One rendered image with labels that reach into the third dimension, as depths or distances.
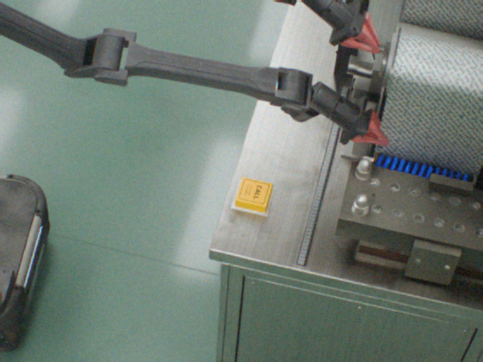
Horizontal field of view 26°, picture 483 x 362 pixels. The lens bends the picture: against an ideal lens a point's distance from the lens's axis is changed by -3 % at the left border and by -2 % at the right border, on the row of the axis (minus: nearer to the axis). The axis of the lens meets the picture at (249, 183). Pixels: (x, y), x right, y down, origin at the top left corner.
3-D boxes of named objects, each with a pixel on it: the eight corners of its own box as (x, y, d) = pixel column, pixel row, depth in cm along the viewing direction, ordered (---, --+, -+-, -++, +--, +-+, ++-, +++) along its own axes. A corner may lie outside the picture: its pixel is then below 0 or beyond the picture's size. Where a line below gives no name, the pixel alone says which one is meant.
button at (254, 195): (241, 183, 236) (242, 176, 235) (272, 190, 236) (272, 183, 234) (234, 206, 232) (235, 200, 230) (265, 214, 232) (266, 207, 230)
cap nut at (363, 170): (356, 165, 225) (359, 152, 221) (373, 169, 224) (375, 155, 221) (353, 178, 222) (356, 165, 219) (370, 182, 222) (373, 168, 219)
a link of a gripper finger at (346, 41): (364, 66, 214) (331, 38, 211) (370, 43, 218) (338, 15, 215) (387, 53, 209) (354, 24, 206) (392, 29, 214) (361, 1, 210)
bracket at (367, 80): (341, 141, 246) (359, 49, 222) (368, 147, 245) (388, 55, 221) (338, 157, 243) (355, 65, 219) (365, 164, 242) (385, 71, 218)
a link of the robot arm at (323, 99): (310, 97, 214) (321, 75, 216) (294, 105, 220) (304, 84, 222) (337, 115, 216) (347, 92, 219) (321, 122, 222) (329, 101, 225)
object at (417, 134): (373, 154, 229) (386, 96, 214) (477, 177, 226) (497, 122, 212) (373, 156, 228) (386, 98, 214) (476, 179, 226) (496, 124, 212)
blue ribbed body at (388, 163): (376, 159, 229) (379, 149, 226) (471, 181, 227) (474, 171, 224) (373, 171, 227) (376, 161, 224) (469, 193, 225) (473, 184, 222)
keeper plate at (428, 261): (405, 267, 223) (415, 238, 215) (449, 277, 222) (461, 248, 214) (404, 277, 222) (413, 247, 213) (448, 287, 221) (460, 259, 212)
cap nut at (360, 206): (353, 200, 219) (355, 187, 215) (370, 204, 218) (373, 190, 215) (349, 214, 217) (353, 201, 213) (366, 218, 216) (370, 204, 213)
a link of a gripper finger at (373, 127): (376, 159, 225) (342, 136, 222) (381, 134, 230) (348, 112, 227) (396, 144, 220) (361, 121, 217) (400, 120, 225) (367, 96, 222)
